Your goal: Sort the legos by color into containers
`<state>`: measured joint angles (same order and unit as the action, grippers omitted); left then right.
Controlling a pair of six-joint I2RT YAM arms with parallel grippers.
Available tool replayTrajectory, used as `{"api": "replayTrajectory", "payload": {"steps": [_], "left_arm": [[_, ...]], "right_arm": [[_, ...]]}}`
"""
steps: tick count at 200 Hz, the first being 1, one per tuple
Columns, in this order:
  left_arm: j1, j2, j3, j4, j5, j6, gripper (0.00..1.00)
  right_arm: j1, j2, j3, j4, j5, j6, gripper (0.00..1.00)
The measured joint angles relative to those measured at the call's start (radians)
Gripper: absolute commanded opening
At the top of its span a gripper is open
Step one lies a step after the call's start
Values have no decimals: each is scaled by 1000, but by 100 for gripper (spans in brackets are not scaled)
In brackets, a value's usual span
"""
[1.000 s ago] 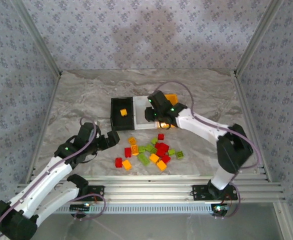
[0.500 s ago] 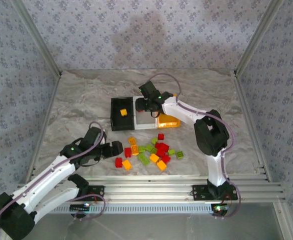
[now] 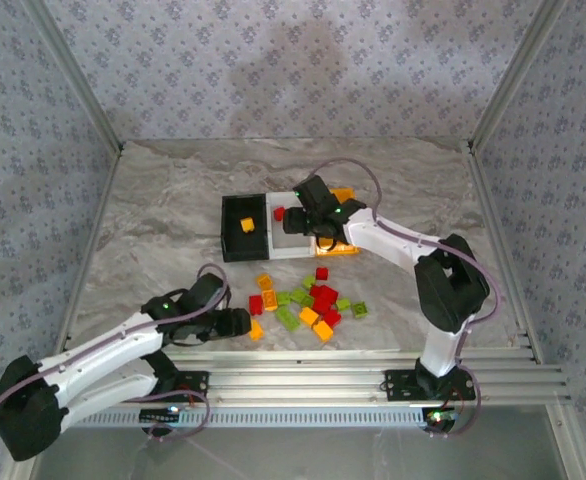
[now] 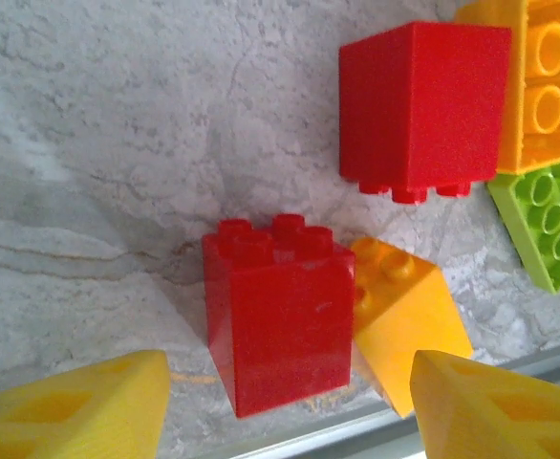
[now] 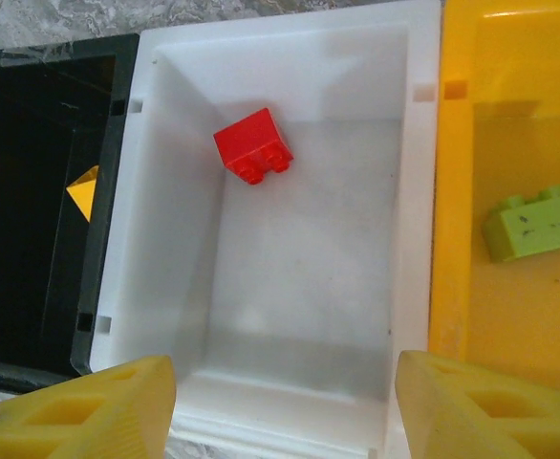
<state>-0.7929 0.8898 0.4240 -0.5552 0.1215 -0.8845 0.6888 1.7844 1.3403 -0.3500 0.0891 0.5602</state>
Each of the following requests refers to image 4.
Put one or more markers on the large yellow lego block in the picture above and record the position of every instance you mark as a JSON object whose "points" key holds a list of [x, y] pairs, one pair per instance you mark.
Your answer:
{"points": [[543, 95]]}

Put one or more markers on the long green lego block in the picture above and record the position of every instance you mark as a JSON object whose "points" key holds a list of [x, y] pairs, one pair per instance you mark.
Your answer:
{"points": [[543, 225]]}

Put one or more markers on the red lego block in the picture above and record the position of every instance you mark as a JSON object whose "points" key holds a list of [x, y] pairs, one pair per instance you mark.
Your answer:
{"points": [[285, 325], [418, 105]]}

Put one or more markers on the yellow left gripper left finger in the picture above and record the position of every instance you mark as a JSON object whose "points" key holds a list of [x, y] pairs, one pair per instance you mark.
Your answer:
{"points": [[70, 411]]}

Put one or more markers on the aluminium table frame rail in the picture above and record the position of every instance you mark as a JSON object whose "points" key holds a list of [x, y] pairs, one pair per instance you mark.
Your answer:
{"points": [[356, 434]]}

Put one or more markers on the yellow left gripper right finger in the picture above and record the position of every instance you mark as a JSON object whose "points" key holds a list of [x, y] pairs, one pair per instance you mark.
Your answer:
{"points": [[490, 416]]}

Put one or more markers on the small yellow lego block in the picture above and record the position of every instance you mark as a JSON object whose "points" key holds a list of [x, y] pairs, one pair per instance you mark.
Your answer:
{"points": [[404, 325]]}

